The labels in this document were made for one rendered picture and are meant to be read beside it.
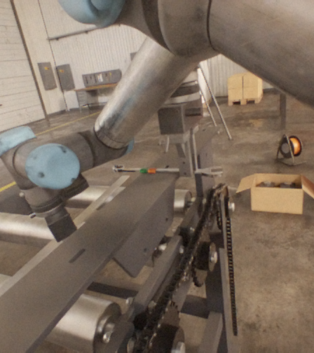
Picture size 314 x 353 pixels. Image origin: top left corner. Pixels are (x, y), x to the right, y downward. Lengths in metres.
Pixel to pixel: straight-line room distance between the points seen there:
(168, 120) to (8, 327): 0.37
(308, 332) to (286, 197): 1.22
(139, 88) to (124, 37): 11.46
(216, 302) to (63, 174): 1.04
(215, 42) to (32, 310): 0.31
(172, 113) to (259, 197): 2.27
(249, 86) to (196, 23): 8.21
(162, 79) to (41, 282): 0.30
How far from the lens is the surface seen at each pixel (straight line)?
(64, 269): 0.40
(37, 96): 12.75
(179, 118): 0.51
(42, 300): 0.37
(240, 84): 8.40
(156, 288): 0.69
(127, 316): 0.66
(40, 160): 0.48
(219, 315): 1.41
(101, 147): 0.54
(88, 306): 0.71
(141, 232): 0.62
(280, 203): 2.74
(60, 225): 0.62
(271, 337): 1.79
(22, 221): 1.21
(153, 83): 0.40
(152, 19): 0.18
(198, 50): 0.19
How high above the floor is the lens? 1.39
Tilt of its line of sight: 22 degrees down
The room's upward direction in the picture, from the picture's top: 9 degrees counter-clockwise
